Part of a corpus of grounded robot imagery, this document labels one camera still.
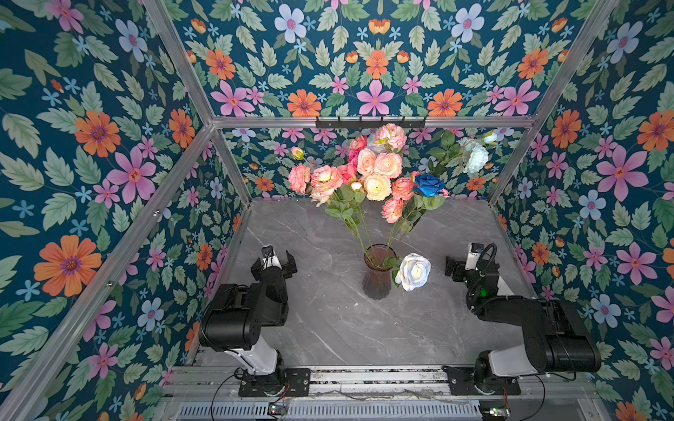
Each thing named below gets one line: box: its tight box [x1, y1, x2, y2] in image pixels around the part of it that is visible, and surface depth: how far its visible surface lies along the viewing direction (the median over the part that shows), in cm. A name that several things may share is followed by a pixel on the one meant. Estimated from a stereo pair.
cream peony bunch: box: [363, 173, 393, 202], surface depth 69 cm
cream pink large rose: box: [357, 147, 377, 177], surface depth 72 cm
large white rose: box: [394, 252, 432, 292], surface depth 57 cm
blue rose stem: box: [400, 173, 446, 238], surface depth 62 cm
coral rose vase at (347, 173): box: [337, 162, 358, 186], surface depth 70 cm
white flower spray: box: [426, 129, 498, 176], surface depth 70 cm
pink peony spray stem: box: [287, 146, 376, 265], surface depth 65 cm
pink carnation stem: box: [381, 177, 416, 259], surface depth 70 cm
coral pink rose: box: [349, 135, 368, 165], surface depth 76 cm
